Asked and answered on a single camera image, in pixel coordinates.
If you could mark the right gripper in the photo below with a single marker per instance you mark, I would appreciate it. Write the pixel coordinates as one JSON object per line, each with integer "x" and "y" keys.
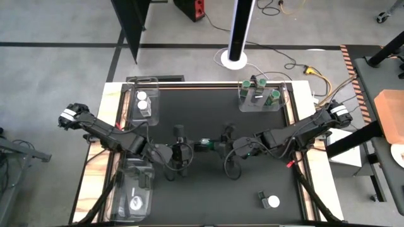
{"x": 226, "y": 149}

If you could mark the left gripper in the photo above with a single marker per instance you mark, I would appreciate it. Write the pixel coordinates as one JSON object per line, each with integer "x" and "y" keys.
{"x": 182, "y": 154}

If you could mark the small green spice tin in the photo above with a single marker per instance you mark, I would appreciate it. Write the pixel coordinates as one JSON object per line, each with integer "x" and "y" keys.
{"x": 261, "y": 82}

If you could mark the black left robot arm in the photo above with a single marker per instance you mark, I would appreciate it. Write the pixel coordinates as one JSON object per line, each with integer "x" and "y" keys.
{"x": 104, "y": 130}

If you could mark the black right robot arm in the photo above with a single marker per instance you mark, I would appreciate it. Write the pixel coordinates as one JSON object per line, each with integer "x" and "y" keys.
{"x": 284, "y": 135}

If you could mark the clear plastic bin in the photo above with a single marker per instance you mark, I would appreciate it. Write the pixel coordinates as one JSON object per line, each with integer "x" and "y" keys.
{"x": 252, "y": 107}
{"x": 151, "y": 121}
{"x": 120, "y": 201}

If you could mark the red tag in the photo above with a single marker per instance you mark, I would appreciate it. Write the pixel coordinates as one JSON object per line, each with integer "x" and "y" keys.
{"x": 289, "y": 164}
{"x": 118, "y": 126}

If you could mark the white round object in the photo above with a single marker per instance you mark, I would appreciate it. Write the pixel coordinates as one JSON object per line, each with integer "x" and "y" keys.
{"x": 136, "y": 204}

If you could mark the black rig strut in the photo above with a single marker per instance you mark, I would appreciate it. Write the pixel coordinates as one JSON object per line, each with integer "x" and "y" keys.
{"x": 94, "y": 208}
{"x": 311, "y": 189}

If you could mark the black pole with white base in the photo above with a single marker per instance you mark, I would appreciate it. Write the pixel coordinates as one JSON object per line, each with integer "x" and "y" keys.
{"x": 240, "y": 25}

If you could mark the white box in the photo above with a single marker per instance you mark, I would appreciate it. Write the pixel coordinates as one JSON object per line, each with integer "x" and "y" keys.
{"x": 344, "y": 151}

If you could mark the black beam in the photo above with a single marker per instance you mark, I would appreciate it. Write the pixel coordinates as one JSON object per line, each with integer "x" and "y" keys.
{"x": 353, "y": 140}
{"x": 385, "y": 50}

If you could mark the black and red box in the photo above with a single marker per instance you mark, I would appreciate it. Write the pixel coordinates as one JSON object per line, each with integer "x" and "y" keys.
{"x": 189, "y": 8}

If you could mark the black divider panel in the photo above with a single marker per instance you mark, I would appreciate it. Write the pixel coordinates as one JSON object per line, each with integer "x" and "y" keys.
{"x": 131, "y": 19}

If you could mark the orange black hazard strip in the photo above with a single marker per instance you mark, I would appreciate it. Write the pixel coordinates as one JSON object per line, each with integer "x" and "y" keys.
{"x": 350, "y": 66}

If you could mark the grey side table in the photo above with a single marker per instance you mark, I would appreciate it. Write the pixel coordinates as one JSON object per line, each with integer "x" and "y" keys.
{"x": 366, "y": 82}

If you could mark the orange box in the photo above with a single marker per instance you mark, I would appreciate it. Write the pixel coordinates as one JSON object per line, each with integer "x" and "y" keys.
{"x": 391, "y": 116}

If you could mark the white plate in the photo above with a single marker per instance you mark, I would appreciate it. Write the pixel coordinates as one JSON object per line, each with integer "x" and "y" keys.
{"x": 398, "y": 156}

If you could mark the office chair base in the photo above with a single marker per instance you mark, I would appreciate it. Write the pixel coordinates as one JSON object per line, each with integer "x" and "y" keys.
{"x": 382, "y": 17}

